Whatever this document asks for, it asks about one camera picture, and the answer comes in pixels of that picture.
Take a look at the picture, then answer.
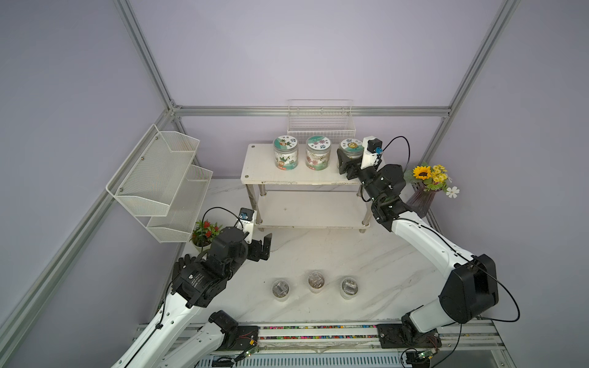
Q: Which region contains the small clear jar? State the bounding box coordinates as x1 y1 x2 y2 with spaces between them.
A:
307 271 325 294
340 277 359 300
271 279 291 302

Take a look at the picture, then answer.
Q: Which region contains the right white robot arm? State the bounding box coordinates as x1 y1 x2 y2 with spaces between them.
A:
337 148 499 340

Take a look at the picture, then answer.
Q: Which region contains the white mesh wall rack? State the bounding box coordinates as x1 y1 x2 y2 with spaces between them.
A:
106 125 213 243

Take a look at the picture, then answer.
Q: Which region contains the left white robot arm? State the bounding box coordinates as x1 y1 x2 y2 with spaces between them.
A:
114 227 272 367

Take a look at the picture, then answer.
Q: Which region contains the seed jar purple flower lid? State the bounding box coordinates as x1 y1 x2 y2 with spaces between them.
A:
306 136 331 171

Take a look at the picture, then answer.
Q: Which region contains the seed jar green plant lid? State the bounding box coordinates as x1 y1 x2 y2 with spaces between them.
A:
273 135 299 171

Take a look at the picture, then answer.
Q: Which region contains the sunflower bouquet in dark vase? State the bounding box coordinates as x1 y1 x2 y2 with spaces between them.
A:
404 163 460 219

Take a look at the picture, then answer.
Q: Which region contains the small red flower pot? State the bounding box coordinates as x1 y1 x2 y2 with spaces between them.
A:
190 220 223 251

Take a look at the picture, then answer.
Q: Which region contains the seed jar sunflower lid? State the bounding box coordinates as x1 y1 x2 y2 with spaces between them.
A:
340 138 364 159

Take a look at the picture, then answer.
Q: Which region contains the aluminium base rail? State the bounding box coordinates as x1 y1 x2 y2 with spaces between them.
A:
121 319 516 368

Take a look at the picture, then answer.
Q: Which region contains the white two-tier shelf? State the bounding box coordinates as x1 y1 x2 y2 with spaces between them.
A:
241 144 372 233

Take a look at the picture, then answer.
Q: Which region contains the white wire basket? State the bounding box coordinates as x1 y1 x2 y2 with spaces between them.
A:
287 99 356 144

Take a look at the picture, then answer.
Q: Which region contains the black rubber glove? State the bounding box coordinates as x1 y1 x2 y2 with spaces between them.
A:
172 254 196 279

